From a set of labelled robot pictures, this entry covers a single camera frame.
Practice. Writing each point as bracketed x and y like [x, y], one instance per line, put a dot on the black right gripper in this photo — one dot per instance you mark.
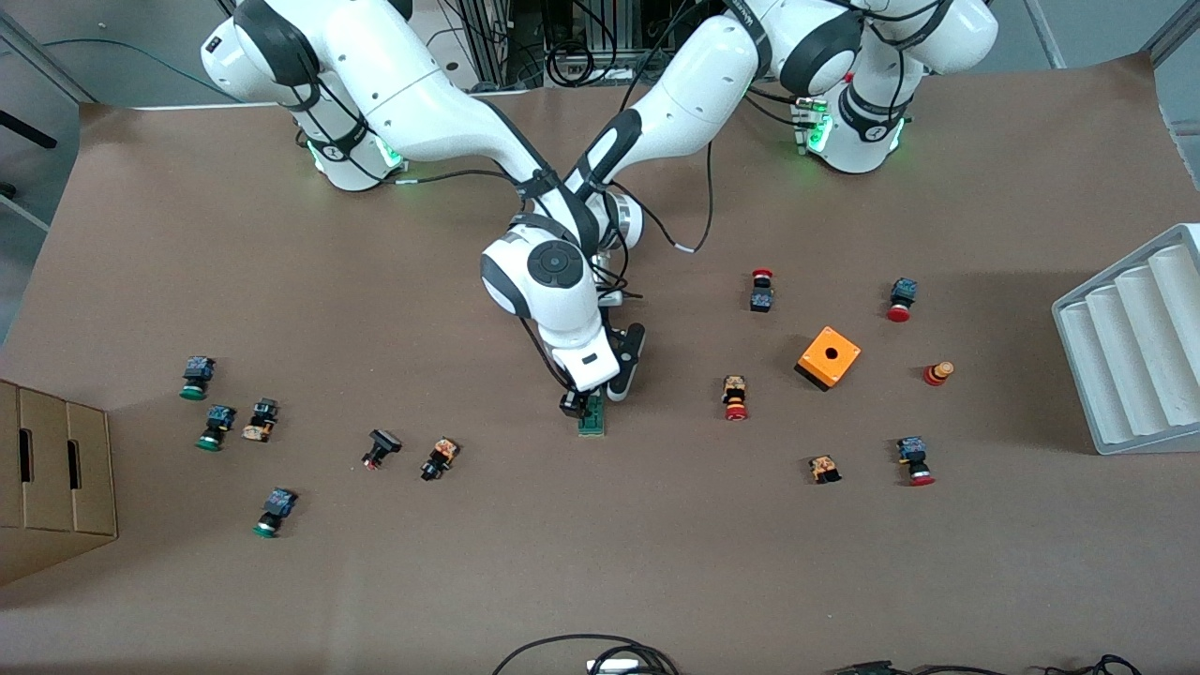
[571, 403]

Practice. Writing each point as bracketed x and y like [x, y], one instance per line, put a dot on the green rail terminal block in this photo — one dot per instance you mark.
[594, 427]

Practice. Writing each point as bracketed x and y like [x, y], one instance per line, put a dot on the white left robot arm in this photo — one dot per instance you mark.
[694, 94]

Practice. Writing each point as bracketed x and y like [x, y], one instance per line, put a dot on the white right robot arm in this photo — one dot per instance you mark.
[553, 281]

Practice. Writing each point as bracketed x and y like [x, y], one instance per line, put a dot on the red yellow emergency stop button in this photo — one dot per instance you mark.
[735, 397]

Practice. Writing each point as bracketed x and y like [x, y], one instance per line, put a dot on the black button orange block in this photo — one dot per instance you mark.
[439, 458]

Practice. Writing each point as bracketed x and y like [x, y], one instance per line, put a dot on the red push button blue block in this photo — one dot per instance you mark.
[901, 300]
[762, 295]
[915, 460]

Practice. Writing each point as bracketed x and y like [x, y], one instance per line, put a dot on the black square button red base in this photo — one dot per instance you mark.
[380, 448]

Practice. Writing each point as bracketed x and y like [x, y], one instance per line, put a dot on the orange black contact block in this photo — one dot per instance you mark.
[825, 468]

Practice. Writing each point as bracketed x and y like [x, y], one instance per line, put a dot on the white plug adapter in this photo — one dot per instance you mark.
[614, 667]

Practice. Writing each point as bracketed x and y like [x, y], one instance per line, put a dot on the green push button blue block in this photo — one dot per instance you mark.
[216, 427]
[194, 377]
[274, 512]

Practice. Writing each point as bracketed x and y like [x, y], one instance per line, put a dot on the red yellow button head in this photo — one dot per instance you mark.
[937, 373]

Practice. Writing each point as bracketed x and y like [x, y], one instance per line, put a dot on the white ribbed tray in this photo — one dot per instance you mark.
[1125, 347]

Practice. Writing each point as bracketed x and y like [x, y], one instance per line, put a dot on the brown cardboard box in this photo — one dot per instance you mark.
[56, 487]

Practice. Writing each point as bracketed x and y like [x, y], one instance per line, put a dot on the orange button enclosure box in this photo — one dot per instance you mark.
[816, 361]

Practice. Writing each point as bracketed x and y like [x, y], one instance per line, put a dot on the aluminium frame rack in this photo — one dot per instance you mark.
[489, 42]

